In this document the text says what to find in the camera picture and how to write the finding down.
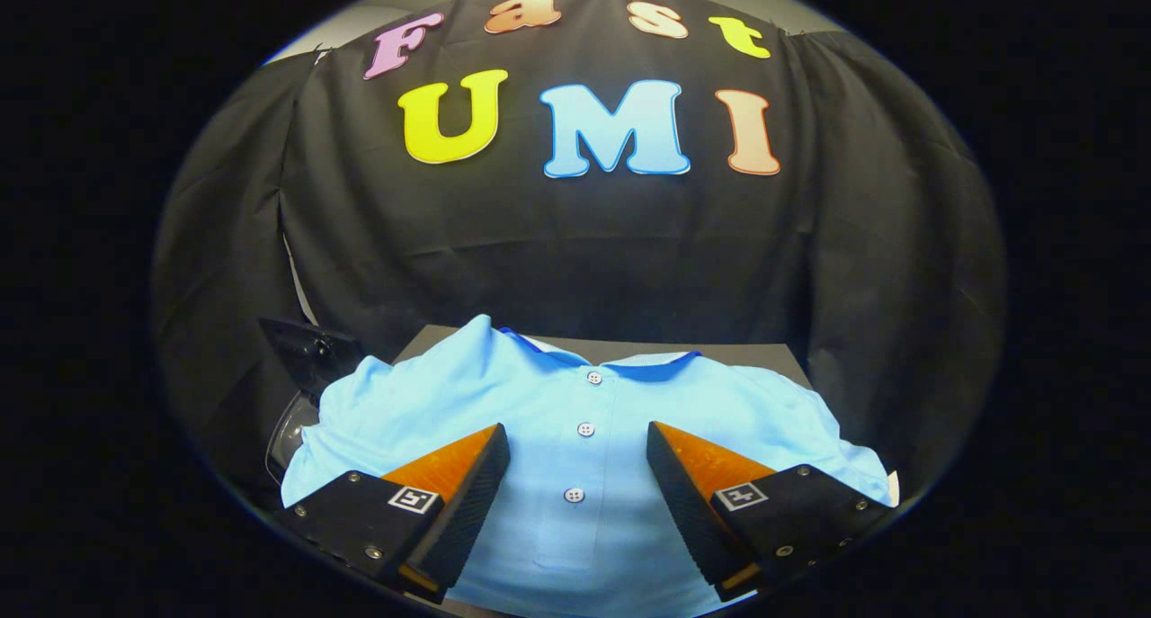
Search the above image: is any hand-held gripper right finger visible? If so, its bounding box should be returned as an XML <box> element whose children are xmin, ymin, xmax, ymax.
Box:
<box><xmin>646</xmin><ymin>420</ymin><xmax>893</xmax><ymax>604</ymax></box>

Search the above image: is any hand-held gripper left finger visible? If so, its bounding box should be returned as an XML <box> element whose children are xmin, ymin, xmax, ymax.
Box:
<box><xmin>274</xmin><ymin>423</ymin><xmax>512</xmax><ymax>605</ymax></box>

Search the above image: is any light blue polo shirt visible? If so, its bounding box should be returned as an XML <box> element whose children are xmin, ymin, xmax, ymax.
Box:
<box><xmin>281</xmin><ymin>314</ymin><xmax>898</xmax><ymax>618</ymax></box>

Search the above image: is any dark washing machine lid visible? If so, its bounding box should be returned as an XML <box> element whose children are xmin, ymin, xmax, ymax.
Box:
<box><xmin>259</xmin><ymin>317</ymin><xmax>371</xmax><ymax>405</ymax></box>

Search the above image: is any beige cabinet with dark top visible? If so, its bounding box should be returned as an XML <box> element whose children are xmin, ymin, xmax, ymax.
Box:
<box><xmin>391</xmin><ymin>324</ymin><xmax>810</xmax><ymax>390</ymax></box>

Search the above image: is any black backdrop cloth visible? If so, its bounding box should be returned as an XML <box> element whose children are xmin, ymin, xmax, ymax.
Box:
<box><xmin>151</xmin><ymin>0</ymin><xmax>1008</xmax><ymax>511</ymax></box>

